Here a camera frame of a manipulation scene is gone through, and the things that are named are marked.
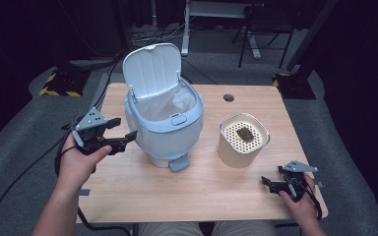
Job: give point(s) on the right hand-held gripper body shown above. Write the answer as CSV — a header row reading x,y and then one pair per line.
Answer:
x,y
297,177

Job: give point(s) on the white desk frame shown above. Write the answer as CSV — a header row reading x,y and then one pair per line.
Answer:
x,y
210,10

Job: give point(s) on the person's left hand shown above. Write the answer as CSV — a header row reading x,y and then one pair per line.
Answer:
x,y
75,164

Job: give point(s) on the person's left leg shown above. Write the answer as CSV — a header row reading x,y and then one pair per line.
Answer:
x,y
169,229

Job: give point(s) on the black yellow striped stand base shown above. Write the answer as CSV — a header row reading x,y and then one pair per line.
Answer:
x,y
295,87
65,83

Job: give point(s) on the dark lump of waste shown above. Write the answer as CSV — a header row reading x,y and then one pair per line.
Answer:
x,y
244,134

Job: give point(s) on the person's right leg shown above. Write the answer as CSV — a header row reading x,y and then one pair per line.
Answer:
x,y
242,228

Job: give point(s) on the beige round container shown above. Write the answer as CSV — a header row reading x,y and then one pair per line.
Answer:
x,y
236,154

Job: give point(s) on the black slanted stand pole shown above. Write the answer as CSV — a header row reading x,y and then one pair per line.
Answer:
x,y
311,36

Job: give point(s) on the white pedal trash can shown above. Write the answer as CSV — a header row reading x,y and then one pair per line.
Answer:
x,y
167,137

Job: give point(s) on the person's right hand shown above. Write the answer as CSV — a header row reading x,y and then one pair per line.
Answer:
x,y
303,206

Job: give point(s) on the grey table edge clip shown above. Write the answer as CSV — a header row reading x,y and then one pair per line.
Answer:
x,y
84,192
320,184

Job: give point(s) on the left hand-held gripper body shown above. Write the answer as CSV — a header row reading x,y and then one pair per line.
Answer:
x,y
90,131

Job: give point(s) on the person's leg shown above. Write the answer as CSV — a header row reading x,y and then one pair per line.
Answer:
x,y
169,229
242,228

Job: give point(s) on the white bin liner bag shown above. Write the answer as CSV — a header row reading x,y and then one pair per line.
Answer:
x,y
164,105

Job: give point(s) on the black chair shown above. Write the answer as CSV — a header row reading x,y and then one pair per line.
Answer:
x,y
265,23

